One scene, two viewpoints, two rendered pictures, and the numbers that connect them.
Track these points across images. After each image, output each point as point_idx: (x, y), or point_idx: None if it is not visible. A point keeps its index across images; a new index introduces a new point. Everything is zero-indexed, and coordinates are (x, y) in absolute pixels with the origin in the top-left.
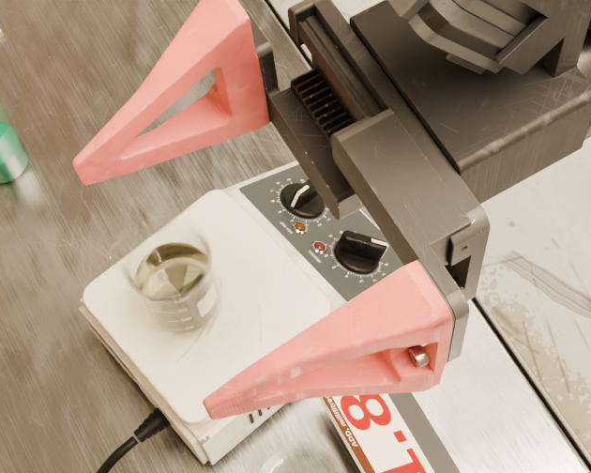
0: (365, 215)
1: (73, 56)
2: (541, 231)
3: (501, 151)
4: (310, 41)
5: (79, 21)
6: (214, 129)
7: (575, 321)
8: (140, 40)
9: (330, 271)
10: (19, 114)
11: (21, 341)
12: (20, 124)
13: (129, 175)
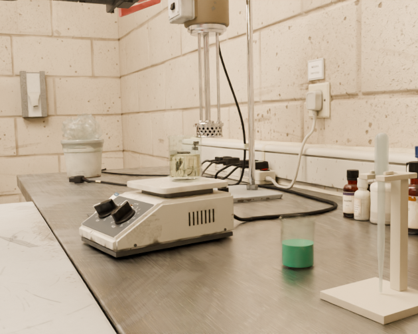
0: (95, 234)
1: (260, 290)
2: (10, 250)
3: None
4: None
5: (258, 302)
6: None
7: (22, 238)
8: (208, 294)
9: (122, 201)
10: (294, 276)
11: (271, 237)
12: (292, 273)
13: (218, 261)
